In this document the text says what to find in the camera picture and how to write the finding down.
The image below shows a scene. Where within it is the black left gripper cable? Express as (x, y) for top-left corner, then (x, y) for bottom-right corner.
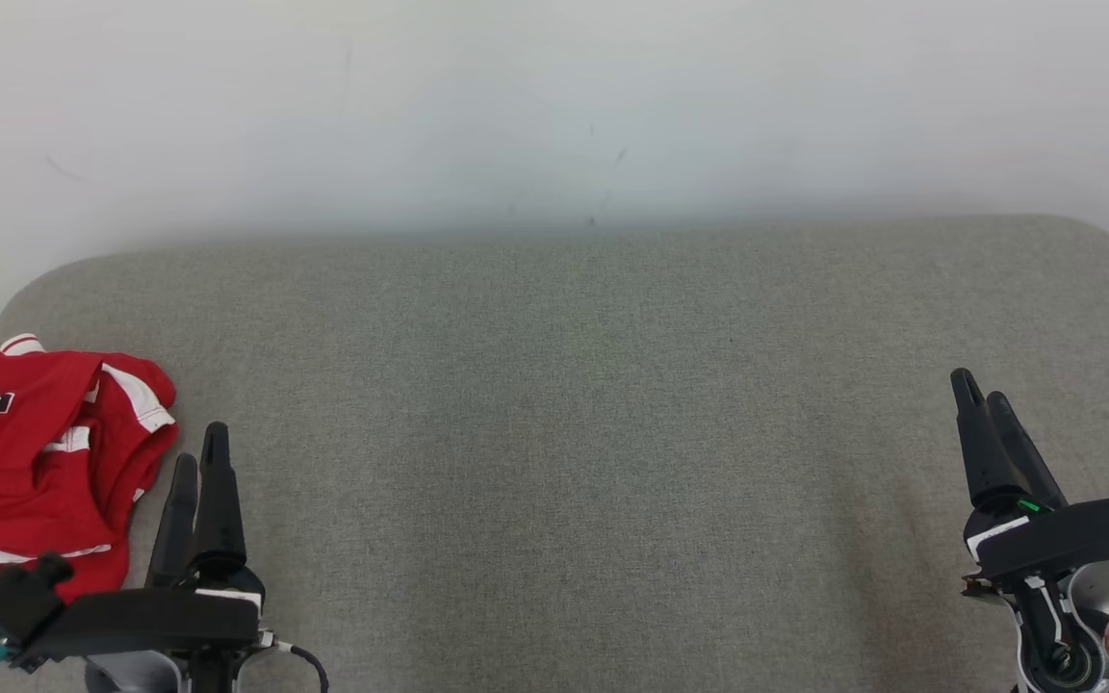
(261, 635), (330, 693)

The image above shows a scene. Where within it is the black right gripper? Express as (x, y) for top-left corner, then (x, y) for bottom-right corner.
(950, 369), (1109, 583)

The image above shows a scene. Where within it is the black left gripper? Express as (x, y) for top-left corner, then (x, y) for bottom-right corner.
(30, 422), (268, 665)

